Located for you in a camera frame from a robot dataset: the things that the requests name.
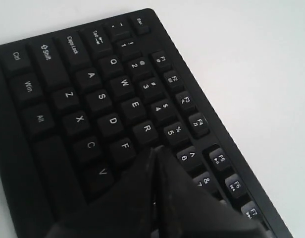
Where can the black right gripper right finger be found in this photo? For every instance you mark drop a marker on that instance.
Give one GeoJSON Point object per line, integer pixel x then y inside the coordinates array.
{"type": "Point", "coordinates": [187, 211]}

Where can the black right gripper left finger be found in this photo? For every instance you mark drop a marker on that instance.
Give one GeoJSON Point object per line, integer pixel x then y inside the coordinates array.
{"type": "Point", "coordinates": [125, 211]}

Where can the black acer keyboard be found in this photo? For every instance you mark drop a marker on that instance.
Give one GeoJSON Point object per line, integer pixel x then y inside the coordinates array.
{"type": "Point", "coordinates": [77, 105]}

